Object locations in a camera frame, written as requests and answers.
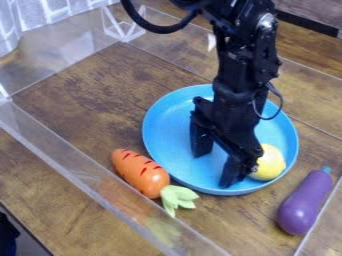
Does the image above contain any orange toy carrot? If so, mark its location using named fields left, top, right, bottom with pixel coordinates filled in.
left=111, top=149, right=199, bottom=217

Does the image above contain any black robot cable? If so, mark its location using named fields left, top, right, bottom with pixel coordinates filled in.
left=119, top=0, right=201, bottom=35

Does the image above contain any purple toy eggplant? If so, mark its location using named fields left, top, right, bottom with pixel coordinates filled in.
left=276, top=166, right=332, bottom=235

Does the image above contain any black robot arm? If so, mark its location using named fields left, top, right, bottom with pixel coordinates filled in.
left=171, top=0, right=280, bottom=188

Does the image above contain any yellow toy lemon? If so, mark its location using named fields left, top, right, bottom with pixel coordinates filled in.
left=248, top=144, right=286, bottom=181

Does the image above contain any clear acrylic enclosure wall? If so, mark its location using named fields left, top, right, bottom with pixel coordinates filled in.
left=0, top=5, right=342, bottom=256

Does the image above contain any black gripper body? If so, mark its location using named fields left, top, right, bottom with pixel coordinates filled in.
left=191, top=80, right=268, bottom=159

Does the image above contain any blue round plastic tray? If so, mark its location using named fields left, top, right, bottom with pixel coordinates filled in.
left=141, top=84, right=299, bottom=196

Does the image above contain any dark object at table edge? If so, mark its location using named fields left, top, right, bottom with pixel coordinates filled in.
left=0, top=212, right=20, bottom=256

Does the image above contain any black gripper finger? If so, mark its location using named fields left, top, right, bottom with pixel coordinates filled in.
left=219, top=154, right=258, bottom=188
left=189, top=116, right=213, bottom=158

